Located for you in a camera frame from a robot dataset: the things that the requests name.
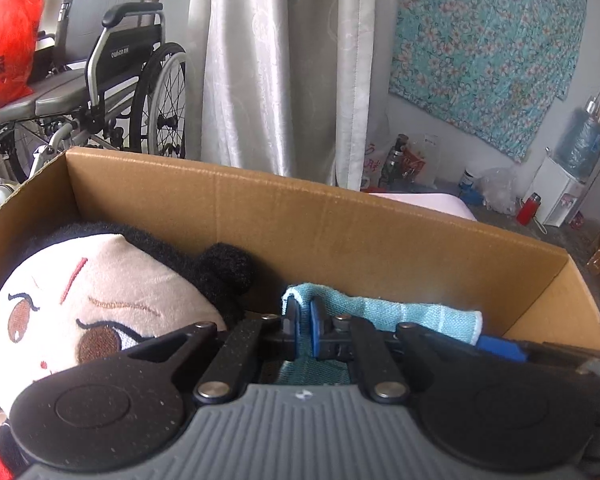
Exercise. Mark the black folding wheelchair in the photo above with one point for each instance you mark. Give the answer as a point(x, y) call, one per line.
point(130, 55)

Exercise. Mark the red thermos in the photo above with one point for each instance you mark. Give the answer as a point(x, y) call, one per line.
point(528, 210)

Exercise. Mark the light blue towel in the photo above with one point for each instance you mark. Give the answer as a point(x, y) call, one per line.
point(405, 315)

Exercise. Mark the small blue container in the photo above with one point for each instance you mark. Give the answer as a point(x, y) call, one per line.
point(468, 187)

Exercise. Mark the clear plastic bag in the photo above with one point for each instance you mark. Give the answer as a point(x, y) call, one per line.
point(497, 190)

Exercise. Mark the teal floral wall cloth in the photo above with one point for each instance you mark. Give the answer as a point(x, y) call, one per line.
point(480, 45)

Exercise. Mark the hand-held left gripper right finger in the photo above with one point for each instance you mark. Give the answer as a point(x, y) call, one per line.
point(317, 327)

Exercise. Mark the red plastic bag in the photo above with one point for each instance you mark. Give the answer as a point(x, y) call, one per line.
point(7, 50)

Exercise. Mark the plush doll with red top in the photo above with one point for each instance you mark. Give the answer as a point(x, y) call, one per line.
point(105, 280)

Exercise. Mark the dark glass bottle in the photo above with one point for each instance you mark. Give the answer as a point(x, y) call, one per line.
point(394, 160)

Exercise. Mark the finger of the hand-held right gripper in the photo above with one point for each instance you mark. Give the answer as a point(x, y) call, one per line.
point(500, 347)

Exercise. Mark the beige curtain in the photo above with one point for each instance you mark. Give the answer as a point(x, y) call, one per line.
point(280, 60)

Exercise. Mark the cardboard box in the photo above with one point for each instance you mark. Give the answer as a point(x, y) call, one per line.
point(330, 220)

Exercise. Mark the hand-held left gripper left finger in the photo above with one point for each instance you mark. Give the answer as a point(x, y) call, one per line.
point(292, 327)

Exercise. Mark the white bag with red print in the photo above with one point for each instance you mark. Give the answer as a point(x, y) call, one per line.
point(422, 160)

